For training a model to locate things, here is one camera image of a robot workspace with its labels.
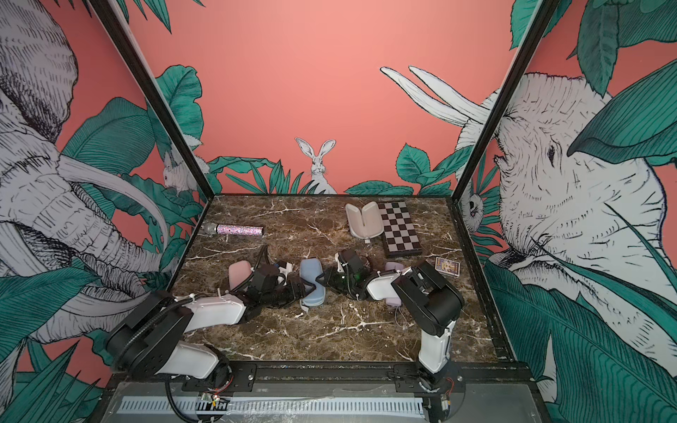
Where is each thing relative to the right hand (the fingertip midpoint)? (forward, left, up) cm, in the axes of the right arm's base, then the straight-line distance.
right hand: (315, 279), depth 90 cm
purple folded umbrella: (+7, -27, -3) cm, 28 cm away
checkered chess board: (+20, -33, -2) cm, 38 cm away
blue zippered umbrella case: (+4, +3, -1) cm, 5 cm away
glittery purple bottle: (+21, +44, 0) cm, 49 cm away
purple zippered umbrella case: (+25, -19, -3) cm, 32 cm away
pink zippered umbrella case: (+3, +28, -1) cm, 28 cm away
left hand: (-4, +1, 0) cm, 4 cm away
